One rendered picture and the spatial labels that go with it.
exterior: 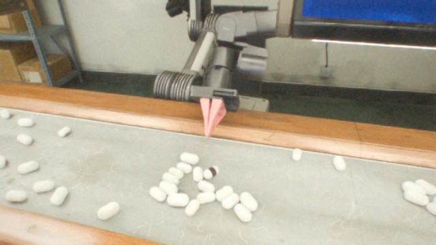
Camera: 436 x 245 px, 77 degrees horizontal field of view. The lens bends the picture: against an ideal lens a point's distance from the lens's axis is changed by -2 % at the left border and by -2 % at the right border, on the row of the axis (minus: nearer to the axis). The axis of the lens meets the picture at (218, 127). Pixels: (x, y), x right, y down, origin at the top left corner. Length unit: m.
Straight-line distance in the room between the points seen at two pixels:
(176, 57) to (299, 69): 1.11
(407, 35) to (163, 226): 0.40
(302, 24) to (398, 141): 0.48
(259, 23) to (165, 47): 2.04
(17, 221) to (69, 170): 0.15
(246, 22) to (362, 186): 0.41
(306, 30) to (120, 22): 2.54
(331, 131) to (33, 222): 0.59
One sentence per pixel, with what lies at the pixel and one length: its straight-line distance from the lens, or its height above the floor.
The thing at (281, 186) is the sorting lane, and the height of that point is 0.74.
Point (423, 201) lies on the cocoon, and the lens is 0.59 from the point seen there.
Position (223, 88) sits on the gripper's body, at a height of 0.86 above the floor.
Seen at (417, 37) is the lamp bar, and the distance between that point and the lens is 0.29.
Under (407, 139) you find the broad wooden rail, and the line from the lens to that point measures 0.73.
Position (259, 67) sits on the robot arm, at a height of 0.90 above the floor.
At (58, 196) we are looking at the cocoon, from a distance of 0.55.
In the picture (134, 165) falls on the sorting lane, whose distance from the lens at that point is 0.59.
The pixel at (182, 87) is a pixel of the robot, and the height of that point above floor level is 0.77.
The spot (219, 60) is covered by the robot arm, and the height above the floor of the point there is 0.91.
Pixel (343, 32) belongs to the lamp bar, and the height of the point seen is 1.05.
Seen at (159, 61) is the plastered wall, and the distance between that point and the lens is 2.72.
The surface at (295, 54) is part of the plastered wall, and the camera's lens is 2.52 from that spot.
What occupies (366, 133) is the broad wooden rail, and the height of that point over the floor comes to 0.76.
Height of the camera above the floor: 1.11
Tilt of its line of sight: 32 degrees down
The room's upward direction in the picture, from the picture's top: straight up
